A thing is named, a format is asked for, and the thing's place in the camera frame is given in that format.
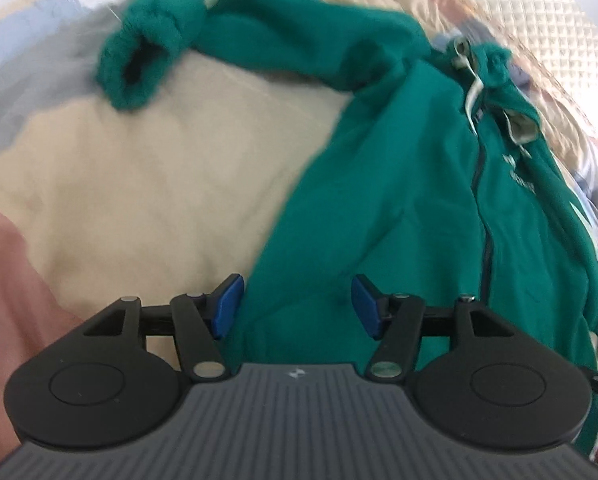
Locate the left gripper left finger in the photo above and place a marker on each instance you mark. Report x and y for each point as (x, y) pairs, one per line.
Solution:
(200, 322)

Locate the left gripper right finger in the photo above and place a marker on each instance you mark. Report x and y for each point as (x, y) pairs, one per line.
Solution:
(395, 322)

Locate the green hooded sweatshirt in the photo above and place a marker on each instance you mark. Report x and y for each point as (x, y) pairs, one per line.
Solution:
(436, 181)

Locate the patchwork checked quilt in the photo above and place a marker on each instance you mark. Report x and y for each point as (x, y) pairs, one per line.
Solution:
(95, 203)

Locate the cream quilted headboard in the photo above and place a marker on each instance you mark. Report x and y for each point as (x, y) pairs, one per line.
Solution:
(560, 37)

